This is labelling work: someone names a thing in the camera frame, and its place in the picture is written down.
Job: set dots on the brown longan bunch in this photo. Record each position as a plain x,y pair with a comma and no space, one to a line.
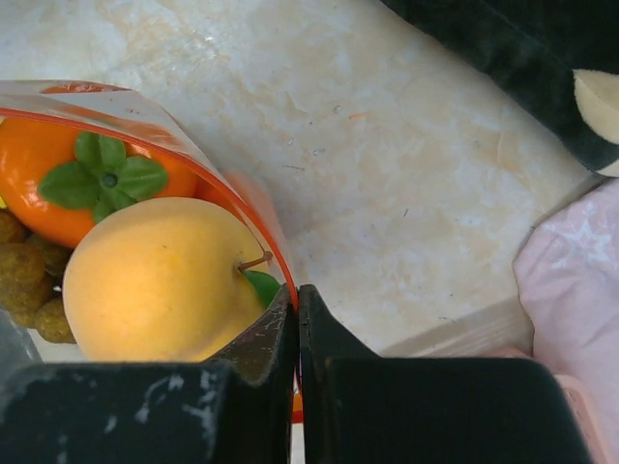
31,280

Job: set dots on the pink crumpled cloth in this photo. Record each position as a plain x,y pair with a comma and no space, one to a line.
567,281

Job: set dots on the black floral pillow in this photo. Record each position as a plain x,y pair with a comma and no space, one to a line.
557,59

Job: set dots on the clear zip top bag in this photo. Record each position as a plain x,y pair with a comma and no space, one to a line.
24,100

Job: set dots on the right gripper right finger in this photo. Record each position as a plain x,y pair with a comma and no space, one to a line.
360,407

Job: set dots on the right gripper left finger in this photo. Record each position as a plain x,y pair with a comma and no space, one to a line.
234,407

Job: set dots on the yellow orange fruit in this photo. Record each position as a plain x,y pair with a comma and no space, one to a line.
160,281

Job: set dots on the pink plastic basket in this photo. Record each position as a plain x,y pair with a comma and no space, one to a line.
580,411

